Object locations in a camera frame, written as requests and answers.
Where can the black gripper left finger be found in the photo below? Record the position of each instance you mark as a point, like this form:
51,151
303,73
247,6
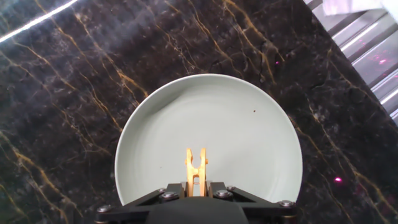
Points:
130,211

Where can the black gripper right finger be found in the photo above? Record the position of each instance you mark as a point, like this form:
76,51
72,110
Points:
267,211

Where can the orange plastic clothespin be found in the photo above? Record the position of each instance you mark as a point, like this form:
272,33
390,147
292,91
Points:
190,174

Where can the pale green round plate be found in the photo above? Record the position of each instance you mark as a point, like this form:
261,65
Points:
217,124

